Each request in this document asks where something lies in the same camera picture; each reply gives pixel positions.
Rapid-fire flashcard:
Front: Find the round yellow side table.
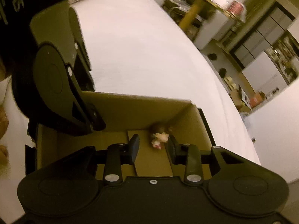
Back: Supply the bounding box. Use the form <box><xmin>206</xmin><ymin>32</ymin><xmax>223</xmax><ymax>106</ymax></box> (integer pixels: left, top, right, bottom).
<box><xmin>173</xmin><ymin>0</ymin><xmax>247</xmax><ymax>33</ymax></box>

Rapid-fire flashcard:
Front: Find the cluttered shelf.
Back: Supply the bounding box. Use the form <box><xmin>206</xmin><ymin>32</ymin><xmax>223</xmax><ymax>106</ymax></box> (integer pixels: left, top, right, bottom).
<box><xmin>266</xmin><ymin>37</ymin><xmax>299</xmax><ymax>85</ymax></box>

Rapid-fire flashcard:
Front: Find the grey panelled cabinet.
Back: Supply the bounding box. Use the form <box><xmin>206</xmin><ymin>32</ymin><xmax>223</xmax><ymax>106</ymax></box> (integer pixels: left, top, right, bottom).
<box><xmin>230</xmin><ymin>2</ymin><xmax>295</xmax><ymax>69</ymax></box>

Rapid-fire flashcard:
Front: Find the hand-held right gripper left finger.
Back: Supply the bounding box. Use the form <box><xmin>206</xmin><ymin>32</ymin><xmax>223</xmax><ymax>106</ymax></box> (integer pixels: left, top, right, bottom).
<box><xmin>57</xmin><ymin>134</ymin><xmax>141</xmax><ymax>185</ymax></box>

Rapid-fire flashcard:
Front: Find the black shallow tray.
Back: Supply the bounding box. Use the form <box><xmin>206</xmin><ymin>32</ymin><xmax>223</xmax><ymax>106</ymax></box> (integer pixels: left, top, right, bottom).
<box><xmin>24</xmin><ymin>107</ymin><xmax>216</xmax><ymax>175</ymax></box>

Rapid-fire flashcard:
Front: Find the brown cardboard box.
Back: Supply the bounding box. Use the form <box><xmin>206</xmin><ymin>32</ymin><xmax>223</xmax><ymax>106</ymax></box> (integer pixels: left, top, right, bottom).
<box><xmin>35</xmin><ymin>91</ymin><xmax>216</xmax><ymax>178</ymax></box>

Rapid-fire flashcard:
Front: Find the brown-haired doll figurine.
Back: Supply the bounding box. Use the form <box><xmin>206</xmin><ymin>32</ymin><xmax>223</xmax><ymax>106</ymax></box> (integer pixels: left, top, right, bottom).
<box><xmin>149</xmin><ymin>122</ymin><xmax>174</xmax><ymax>150</ymax></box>

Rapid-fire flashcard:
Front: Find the orange box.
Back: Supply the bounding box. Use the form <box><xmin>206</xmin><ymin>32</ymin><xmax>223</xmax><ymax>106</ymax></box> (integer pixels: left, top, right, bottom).
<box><xmin>249</xmin><ymin>93</ymin><xmax>264</xmax><ymax>108</ymax></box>

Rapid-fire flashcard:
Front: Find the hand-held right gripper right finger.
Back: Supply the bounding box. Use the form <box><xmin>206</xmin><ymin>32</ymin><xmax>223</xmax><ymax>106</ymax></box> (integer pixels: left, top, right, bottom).
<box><xmin>166</xmin><ymin>135</ymin><xmax>257</xmax><ymax>184</ymax></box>

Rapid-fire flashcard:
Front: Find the white refrigerator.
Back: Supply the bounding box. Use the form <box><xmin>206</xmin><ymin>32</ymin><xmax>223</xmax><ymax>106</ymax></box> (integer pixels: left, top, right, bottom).
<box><xmin>242</xmin><ymin>50</ymin><xmax>289</xmax><ymax>94</ymax></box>

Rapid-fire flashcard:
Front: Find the dark bag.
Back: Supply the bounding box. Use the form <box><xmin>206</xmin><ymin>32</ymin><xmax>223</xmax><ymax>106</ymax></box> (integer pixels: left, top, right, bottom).
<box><xmin>161</xmin><ymin>0</ymin><xmax>204</xmax><ymax>27</ymax></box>

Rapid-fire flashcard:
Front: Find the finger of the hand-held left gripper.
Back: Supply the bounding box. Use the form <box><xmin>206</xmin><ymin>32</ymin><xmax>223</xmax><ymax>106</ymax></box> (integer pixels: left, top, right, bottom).
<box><xmin>39</xmin><ymin>64</ymin><xmax>106</xmax><ymax>138</ymax></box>

